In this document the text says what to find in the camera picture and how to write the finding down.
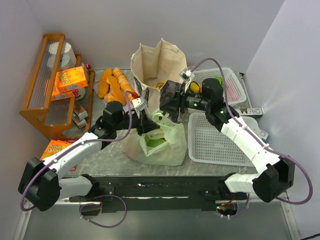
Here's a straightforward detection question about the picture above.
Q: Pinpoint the orange gummy snack bag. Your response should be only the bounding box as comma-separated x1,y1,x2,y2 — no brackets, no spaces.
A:
153,80,166,90

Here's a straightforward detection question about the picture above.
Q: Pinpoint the green plastic grocery bag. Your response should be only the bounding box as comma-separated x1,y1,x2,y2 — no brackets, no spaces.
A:
121,111,188,166

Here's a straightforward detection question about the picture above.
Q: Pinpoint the beige canvas tote bag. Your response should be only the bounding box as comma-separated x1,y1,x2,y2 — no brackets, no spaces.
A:
130,39,187,116

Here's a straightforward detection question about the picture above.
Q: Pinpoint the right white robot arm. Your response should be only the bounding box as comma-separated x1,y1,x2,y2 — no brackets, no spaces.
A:
160,78,295,203

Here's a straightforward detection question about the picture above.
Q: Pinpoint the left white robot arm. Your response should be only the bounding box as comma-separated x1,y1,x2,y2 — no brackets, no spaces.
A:
18,101,160,212

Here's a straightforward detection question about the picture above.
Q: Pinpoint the green watermelon ball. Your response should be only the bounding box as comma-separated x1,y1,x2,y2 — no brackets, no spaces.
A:
216,77,224,87

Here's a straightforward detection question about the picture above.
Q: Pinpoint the yellow lemon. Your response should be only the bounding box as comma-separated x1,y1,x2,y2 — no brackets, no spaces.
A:
189,81,202,94

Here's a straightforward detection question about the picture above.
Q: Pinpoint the round bread bun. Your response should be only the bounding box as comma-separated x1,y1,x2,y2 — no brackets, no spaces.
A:
104,93,116,103

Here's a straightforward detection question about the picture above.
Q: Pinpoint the back white perforated basket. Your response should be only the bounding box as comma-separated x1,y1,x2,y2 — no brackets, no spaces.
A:
193,67,247,106

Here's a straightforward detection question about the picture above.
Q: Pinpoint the white perforated basket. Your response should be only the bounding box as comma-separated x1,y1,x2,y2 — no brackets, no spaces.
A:
193,67,247,106
187,112,254,167

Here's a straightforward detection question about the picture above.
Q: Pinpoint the long bread loaf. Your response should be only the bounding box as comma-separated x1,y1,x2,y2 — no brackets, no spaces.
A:
97,68,113,99

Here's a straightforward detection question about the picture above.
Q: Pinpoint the row of round crackers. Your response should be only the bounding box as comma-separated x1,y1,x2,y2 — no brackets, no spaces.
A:
112,67,135,93

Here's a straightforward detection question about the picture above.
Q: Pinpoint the purple tray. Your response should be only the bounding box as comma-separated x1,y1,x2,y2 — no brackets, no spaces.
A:
93,76,116,106

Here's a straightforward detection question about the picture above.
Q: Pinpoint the grey RIO block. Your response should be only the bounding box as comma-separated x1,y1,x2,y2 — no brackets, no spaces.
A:
237,108,264,117

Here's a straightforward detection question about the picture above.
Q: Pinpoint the front white perforated basket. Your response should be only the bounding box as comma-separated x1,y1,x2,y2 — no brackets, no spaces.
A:
187,112,254,167

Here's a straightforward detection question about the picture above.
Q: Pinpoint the wooden shelf rack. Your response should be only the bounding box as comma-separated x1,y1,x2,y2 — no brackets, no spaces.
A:
19,32,96,141

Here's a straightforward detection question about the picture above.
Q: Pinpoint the orange cracker box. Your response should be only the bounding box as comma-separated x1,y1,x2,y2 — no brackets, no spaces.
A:
55,66,88,93
50,86,78,102

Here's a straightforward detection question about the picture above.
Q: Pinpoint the orange box on floor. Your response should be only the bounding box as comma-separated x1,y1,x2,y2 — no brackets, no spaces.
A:
40,138,76,161

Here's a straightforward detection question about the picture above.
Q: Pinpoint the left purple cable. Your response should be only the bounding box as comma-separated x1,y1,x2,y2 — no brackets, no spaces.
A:
20,91,128,228

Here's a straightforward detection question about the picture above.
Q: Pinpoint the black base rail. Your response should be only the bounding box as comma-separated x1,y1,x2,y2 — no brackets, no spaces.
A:
69,176,247,213

